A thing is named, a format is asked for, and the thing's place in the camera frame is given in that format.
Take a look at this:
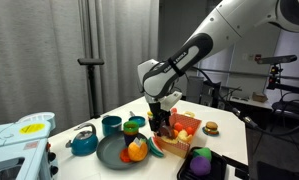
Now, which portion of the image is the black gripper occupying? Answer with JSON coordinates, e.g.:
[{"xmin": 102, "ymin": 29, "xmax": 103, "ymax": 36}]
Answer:
[{"xmin": 147, "ymin": 99, "xmax": 173, "ymax": 134}]

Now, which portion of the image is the red checkered cardboard box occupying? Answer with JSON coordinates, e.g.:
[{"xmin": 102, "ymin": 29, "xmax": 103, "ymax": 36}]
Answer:
[{"xmin": 153, "ymin": 112, "xmax": 203, "ymax": 158}]

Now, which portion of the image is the teal toy pot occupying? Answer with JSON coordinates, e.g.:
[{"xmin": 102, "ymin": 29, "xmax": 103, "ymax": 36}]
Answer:
[{"xmin": 101, "ymin": 114, "xmax": 123, "ymax": 137}]

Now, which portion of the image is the small cardboard box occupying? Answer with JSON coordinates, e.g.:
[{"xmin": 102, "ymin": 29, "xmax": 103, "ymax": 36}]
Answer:
[{"xmin": 252, "ymin": 91, "xmax": 269, "ymax": 103}]

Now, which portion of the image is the small teal toy pan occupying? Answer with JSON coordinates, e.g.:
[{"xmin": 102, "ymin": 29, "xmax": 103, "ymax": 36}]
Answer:
[{"xmin": 128, "ymin": 110, "xmax": 147, "ymax": 128}]

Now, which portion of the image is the toy fruit slice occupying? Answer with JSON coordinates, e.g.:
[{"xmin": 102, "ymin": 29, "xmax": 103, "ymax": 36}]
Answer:
[{"xmin": 148, "ymin": 136, "xmax": 165, "ymax": 158}]

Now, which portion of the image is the yellow toy banana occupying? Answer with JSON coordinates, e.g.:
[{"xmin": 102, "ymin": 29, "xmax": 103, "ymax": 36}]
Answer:
[{"xmin": 177, "ymin": 130, "xmax": 194, "ymax": 143}]

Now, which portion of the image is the red toy tomato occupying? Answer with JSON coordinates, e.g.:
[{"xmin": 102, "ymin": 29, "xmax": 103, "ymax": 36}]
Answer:
[
  {"xmin": 202, "ymin": 121, "xmax": 221, "ymax": 136},
  {"xmin": 184, "ymin": 125, "xmax": 195, "ymax": 136}
]

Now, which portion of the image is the red orange toy disc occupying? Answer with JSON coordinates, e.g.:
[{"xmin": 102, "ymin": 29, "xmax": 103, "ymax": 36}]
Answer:
[{"xmin": 119, "ymin": 148, "xmax": 133, "ymax": 164}]

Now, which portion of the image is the grey computer equipment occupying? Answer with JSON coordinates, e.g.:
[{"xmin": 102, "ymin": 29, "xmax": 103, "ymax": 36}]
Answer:
[{"xmin": 185, "ymin": 75, "xmax": 223, "ymax": 108}]

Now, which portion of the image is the grey round plate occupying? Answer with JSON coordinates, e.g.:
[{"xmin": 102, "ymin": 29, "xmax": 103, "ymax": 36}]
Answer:
[{"xmin": 96, "ymin": 130, "xmax": 150, "ymax": 170}]

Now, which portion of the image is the purple toy eggplant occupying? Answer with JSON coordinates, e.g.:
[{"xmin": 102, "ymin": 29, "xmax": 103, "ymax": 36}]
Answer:
[{"xmin": 189, "ymin": 155, "xmax": 212, "ymax": 177}]

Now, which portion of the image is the black plastic tray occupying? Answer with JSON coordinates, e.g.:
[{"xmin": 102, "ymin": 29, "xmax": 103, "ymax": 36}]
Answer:
[{"xmin": 176, "ymin": 146, "xmax": 228, "ymax": 180}]

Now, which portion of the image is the black tripod stand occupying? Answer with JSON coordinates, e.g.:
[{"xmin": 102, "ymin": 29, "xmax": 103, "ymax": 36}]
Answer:
[{"xmin": 87, "ymin": 64, "xmax": 102, "ymax": 120}]

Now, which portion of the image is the teal toy kettle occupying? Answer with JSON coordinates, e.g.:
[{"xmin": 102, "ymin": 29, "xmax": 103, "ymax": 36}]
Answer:
[{"xmin": 64, "ymin": 122, "xmax": 99, "ymax": 157}]

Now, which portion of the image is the black robot mounting stand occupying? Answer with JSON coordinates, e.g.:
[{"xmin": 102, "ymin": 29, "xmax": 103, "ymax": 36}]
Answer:
[{"xmin": 222, "ymin": 154, "xmax": 299, "ymax": 180}]

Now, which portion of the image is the background desk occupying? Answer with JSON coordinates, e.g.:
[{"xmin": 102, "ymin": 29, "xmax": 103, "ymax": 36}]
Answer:
[{"xmin": 227, "ymin": 94, "xmax": 273, "ymax": 111}]

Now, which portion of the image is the black office chair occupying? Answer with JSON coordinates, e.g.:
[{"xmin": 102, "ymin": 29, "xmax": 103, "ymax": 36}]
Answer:
[{"xmin": 271, "ymin": 99, "xmax": 299, "ymax": 121}]

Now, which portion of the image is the grey curtain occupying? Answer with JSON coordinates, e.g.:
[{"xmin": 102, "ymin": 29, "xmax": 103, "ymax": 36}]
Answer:
[{"xmin": 0, "ymin": 0, "xmax": 160, "ymax": 128}]

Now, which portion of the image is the light blue toy oven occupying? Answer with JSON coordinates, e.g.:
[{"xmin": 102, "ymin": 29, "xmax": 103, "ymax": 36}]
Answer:
[{"xmin": 0, "ymin": 111, "xmax": 58, "ymax": 180}]

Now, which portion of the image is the yellow toy pineapple ring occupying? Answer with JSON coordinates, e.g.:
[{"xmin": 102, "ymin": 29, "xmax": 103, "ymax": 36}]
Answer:
[{"xmin": 183, "ymin": 110, "xmax": 197, "ymax": 118}]

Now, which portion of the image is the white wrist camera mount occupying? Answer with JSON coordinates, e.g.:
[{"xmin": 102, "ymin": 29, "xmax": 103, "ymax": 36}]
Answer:
[{"xmin": 160, "ymin": 91, "xmax": 183, "ymax": 108}]

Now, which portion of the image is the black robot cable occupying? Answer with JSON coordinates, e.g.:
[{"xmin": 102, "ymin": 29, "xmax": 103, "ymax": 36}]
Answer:
[{"xmin": 188, "ymin": 64, "xmax": 299, "ymax": 138}]

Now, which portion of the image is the black stereo camera bar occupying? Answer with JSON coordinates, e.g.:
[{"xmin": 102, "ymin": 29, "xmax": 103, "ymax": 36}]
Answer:
[
  {"xmin": 77, "ymin": 58, "xmax": 105, "ymax": 66},
  {"xmin": 255, "ymin": 54, "xmax": 298, "ymax": 66}
]

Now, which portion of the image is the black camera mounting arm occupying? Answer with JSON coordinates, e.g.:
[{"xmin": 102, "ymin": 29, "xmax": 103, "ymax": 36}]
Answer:
[{"xmin": 267, "ymin": 64, "xmax": 299, "ymax": 96}]

